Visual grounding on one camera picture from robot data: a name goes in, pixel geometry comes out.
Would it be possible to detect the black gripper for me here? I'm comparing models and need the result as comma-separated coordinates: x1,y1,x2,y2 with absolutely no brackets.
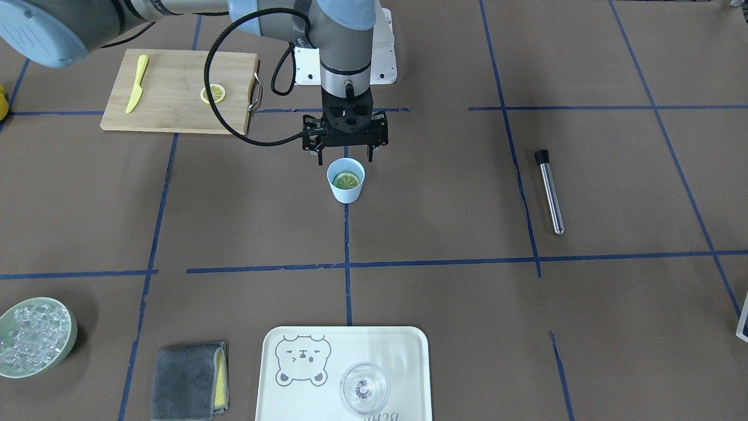
302,88,389,166

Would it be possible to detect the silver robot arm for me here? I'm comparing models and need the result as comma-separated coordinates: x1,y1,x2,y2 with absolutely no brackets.
1,1,389,160

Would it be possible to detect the light blue plastic cup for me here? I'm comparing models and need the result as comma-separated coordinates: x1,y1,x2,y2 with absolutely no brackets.
327,157,366,203

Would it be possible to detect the bamboo cutting board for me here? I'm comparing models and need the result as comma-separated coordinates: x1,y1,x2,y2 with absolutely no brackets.
101,49,259,136

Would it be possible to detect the cream bear serving tray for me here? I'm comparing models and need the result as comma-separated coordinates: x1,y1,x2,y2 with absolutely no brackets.
255,327,433,420

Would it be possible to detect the yellow plastic knife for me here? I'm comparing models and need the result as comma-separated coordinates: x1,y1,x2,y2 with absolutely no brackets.
125,55,150,114

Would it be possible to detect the clear wine glass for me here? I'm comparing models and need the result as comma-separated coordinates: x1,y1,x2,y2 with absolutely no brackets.
339,361,390,416

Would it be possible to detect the grey folded cloth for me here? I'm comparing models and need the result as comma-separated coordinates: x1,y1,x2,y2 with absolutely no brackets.
150,341,230,420

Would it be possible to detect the green bowl of ice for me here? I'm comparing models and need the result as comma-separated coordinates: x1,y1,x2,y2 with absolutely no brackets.
1,298,78,379

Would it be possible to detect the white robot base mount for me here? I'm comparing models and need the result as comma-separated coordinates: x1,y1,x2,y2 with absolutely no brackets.
295,1,398,86

